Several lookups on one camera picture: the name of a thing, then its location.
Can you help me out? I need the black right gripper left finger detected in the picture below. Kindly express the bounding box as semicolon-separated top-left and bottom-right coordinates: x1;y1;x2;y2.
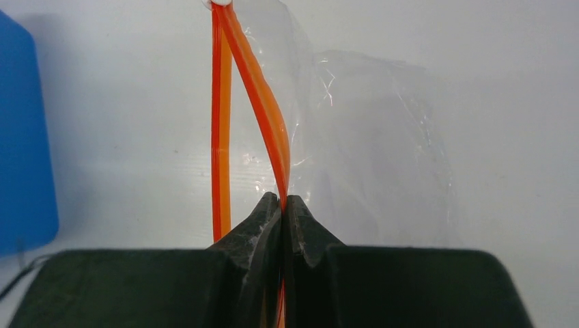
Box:
10;192;281;327

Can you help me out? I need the blue plastic bin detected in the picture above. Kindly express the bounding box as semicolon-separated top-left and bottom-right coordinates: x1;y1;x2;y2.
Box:
1;13;59;256

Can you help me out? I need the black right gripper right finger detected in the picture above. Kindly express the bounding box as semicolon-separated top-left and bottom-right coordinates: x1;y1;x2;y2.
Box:
283;195;533;327

